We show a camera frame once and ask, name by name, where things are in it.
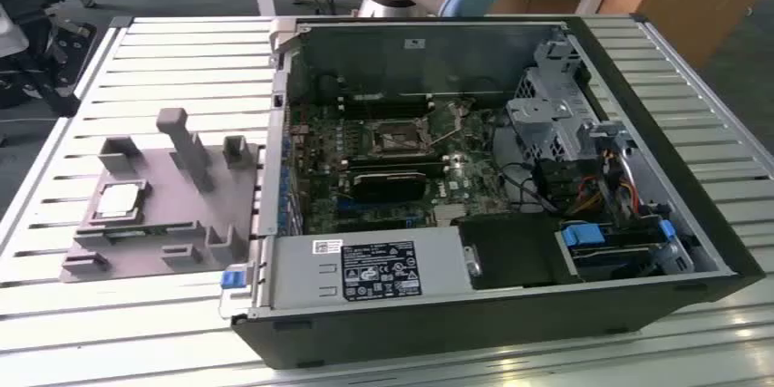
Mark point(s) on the black plastic shroud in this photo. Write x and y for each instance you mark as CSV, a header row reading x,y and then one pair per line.
x,y
514,246

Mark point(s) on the grey parts rack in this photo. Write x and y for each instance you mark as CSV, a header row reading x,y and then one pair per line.
x,y
170,206

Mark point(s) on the silver CPU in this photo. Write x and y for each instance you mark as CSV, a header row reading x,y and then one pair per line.
x,y
120,199

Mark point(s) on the black PC case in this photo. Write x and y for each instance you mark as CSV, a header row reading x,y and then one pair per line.
x,y
423,337

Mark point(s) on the grey power supply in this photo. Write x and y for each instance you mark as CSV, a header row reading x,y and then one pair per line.
x,y
302,269

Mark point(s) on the blue case latch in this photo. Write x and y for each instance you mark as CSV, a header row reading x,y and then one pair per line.
x,y
235,278

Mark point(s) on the blue disk carrier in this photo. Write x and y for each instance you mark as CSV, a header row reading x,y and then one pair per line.
x,y
583,237

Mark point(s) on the black machine stand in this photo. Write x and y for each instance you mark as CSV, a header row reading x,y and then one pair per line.
x,y
30,20

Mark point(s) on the green motherboard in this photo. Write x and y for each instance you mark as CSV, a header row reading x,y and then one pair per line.
x,y
471,178

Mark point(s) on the metal disk bay cage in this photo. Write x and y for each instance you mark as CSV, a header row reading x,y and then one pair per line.
x,y
538,119

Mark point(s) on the metal locking lever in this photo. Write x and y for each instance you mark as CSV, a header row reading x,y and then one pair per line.
x,y
447,134

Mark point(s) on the green RAM stick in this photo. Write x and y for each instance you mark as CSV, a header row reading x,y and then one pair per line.
x,y
130,233

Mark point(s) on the small silver heatsink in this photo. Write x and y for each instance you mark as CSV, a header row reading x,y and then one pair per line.
x,y
450,215

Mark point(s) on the blue plastic clip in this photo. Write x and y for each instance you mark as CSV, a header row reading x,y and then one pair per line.
x,y
666,231

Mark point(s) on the black RAM slot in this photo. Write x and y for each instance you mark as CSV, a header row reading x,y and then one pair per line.
x,y
393,160
393,98
387,110
393,168

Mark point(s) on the CPU socket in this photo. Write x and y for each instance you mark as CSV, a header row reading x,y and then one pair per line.
x,y
399,138

